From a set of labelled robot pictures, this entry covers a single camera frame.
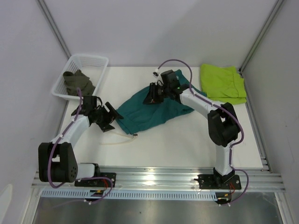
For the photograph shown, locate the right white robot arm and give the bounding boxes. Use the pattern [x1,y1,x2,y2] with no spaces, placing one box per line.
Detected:
[143,83,241,188]

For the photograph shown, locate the aluminium corner post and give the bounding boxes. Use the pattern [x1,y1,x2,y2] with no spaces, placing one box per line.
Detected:
[36,0,71,59]
[238,0,286,76]

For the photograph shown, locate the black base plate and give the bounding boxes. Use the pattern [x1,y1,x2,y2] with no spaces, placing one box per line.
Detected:
[194,174,242,190]
[74,172,117,188]

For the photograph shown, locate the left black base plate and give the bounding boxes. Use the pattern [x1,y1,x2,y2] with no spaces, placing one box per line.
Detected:
[74,172,117,188]

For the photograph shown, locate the aluminium mounting rail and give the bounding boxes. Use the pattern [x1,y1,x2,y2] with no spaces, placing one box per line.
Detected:
[31,166,286,192]

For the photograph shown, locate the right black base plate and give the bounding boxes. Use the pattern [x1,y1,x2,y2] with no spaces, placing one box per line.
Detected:
[194,174,242,190]

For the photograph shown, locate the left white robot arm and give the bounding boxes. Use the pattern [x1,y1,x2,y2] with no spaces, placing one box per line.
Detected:
[38,102,123,188]

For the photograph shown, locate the left aluminium corner post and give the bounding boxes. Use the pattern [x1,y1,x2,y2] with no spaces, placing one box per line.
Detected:
[36,0,71,59]

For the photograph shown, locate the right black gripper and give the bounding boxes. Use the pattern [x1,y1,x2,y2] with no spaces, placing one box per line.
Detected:
[143,83,171,105]

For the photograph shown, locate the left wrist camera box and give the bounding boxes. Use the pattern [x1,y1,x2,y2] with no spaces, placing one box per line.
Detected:
[82,96,98,111]

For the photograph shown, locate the teal green shorts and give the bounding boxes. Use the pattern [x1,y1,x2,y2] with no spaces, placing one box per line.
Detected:
[116,69,207,135]

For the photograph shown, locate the right aluminium corner post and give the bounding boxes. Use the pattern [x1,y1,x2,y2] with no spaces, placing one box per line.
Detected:
[238,0,286,76]

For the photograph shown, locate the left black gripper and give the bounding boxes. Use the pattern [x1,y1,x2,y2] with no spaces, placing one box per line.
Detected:
[93,102,123,133]

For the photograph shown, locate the white slotted cable duct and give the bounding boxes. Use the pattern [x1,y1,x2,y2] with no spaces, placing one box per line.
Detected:
[41,189,217,201]

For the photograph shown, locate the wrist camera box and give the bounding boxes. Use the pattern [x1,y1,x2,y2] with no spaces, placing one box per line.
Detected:
[161,70,180,90]
[82,96,98,111]

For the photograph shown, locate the olive green shorts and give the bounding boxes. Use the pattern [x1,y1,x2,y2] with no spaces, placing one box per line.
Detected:
[63,70,95,96]

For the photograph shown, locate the white plastic basket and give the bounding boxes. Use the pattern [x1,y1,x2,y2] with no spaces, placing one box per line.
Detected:
[51,54,109,100]

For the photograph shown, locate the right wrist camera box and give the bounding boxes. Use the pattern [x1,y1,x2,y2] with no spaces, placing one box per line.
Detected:
[161,70,180,90]

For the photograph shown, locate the lime green folded shorts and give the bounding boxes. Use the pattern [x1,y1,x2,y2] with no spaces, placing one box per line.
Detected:
[199,64,247,105]

